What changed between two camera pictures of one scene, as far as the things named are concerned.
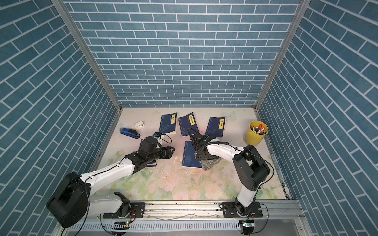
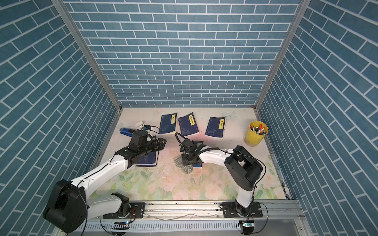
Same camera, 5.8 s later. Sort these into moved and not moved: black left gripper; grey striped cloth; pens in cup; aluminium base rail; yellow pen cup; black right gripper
Moved: black right gripper; grey striped cloth; black left gripper
Not moved: yellow pen cup; pens in cup; aluminium base rail
